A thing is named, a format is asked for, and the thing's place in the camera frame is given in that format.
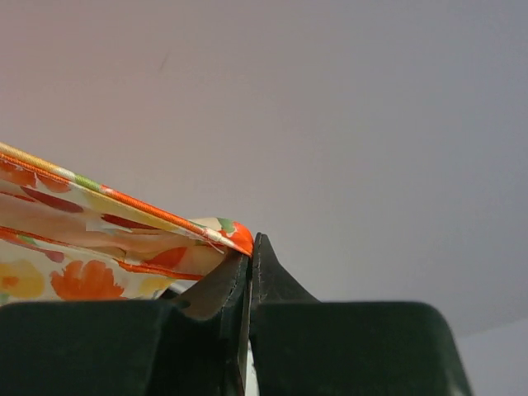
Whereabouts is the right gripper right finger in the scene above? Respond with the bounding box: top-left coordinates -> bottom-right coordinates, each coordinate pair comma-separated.
249,233 -> 472,395

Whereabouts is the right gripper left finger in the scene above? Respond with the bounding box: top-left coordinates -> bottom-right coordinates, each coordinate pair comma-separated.
1,253 -> 248,395

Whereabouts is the orange floral cream skirt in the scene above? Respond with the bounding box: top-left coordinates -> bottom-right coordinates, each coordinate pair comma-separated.
1,144 -> 254,304

